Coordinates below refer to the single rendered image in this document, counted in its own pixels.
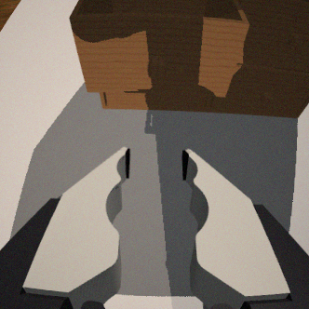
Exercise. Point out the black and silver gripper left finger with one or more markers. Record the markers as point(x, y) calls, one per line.
point(68, 252)

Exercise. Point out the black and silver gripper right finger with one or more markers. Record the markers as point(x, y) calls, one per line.
point(242, 255)

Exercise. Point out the brown wooden drawer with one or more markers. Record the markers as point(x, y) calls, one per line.
point(264, 90)
point(190, 55)
point(155, 100)
point(278, 32)

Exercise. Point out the brown wooden chest of drawers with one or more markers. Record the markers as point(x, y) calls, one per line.
point(206, 108)

